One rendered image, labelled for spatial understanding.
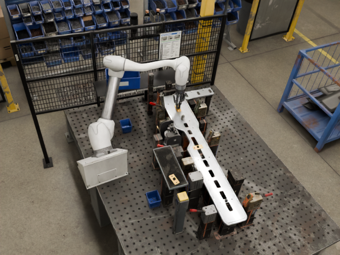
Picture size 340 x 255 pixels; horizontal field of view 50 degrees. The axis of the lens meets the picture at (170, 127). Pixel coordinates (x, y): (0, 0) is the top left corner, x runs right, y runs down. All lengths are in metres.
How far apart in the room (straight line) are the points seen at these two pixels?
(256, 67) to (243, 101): 0.86
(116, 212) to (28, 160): 1.66
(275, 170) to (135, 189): 1.25
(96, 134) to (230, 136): 1.30
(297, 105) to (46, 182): 3.18
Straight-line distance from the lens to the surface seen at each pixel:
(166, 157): 2.66
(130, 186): 3.06
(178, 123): 3.12
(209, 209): 2.56
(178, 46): 3.53
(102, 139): 2.97
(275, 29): 6.24
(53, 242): 3.68
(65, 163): 4.17
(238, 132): 3.57
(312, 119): 4.83
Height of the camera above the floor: 3.22
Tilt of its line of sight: 46 degrees down
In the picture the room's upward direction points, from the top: 5 degrees clockwise
